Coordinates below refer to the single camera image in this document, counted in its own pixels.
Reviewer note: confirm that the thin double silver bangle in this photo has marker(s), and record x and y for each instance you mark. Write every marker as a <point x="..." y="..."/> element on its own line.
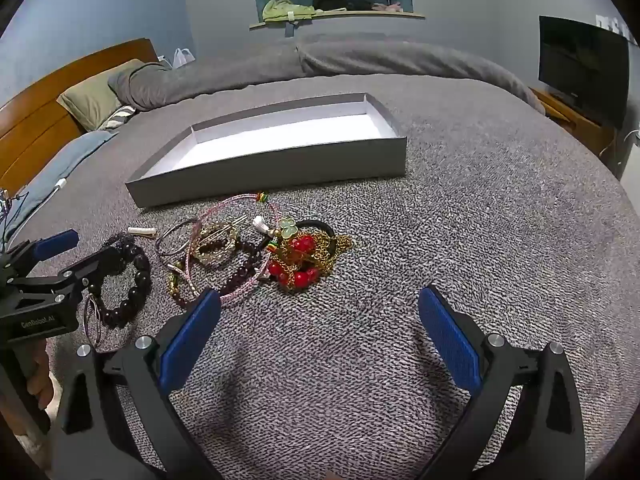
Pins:
<point x="90" y="332"/>

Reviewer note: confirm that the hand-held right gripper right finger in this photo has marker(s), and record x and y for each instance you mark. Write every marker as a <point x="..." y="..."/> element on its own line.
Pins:
<point x="450" y="340"/>

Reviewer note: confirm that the black cloth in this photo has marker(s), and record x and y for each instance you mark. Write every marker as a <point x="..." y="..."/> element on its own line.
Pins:
<point x="335" y="2"/>

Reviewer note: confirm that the light blue pillow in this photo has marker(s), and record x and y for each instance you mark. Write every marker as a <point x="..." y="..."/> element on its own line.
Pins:
<point x="60" y="160"/>

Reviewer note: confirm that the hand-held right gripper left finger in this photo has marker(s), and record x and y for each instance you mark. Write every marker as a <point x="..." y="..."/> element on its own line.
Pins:
<point x="190" y="335"/>

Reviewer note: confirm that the wooden headboard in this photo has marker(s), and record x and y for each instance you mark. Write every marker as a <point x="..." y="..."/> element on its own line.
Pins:
<point x="45" y="90"/>

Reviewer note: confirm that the olive pillow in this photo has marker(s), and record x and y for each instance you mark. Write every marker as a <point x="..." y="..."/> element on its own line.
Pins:
<point x="90" y="95"/>

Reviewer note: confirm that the pink cloth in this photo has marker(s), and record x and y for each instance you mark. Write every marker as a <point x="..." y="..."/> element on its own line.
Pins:
<point x="387" y="6"/>

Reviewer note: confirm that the striped pillow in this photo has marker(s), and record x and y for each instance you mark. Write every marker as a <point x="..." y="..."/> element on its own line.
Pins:
<point x="117" y="117"/>

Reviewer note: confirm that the white plastic bag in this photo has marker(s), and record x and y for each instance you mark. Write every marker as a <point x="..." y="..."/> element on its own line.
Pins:
<point x="181" y="57"/>

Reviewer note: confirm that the grey cardboard box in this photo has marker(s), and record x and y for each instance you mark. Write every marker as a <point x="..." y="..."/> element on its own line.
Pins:
<point x="300" y="160"/>

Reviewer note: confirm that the wooden window shelf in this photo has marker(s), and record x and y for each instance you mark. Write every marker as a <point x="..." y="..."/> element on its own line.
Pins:
<point x="350" y="16"/>

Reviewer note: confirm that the grey duvet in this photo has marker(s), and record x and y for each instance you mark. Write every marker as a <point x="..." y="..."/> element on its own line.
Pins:
<point x="350" y="60"/>

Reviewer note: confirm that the silver hoop bangle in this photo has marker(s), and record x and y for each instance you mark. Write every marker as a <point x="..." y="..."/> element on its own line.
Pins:
<point x="161" y="240"/>

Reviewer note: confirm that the white wall hooks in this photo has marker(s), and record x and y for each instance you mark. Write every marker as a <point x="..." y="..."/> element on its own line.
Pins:
<point x="612" y="22"/>

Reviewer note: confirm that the green clover pendant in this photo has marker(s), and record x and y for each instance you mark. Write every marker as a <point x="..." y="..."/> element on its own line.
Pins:
<point x="286" y="228"/>

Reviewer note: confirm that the grey knit bedspread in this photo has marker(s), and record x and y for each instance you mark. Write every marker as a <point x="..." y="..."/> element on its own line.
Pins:
<point x="450" y="210"/>

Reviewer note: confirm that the gold rhinestone hair clip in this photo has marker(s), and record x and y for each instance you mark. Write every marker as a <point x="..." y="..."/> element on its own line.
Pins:
<point x="220" y="258"/>

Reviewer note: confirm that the wooden television stand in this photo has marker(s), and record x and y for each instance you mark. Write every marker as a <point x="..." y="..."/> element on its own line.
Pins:
<point x="575" y="120"/>

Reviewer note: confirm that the person's left hand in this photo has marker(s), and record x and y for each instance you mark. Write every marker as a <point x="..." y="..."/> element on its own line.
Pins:
<point x="40" y="370"/>

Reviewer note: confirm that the green cloth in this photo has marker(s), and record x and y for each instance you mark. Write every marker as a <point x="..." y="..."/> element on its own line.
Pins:
<point x="282" y="10"/>

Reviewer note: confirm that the black television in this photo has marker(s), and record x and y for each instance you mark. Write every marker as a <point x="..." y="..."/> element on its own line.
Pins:
<point x="580" y="65"/>

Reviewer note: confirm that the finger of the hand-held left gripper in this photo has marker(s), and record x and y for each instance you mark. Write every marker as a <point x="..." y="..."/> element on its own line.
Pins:
<point x="57" y="243"/>
<point x="97" y="262"/>

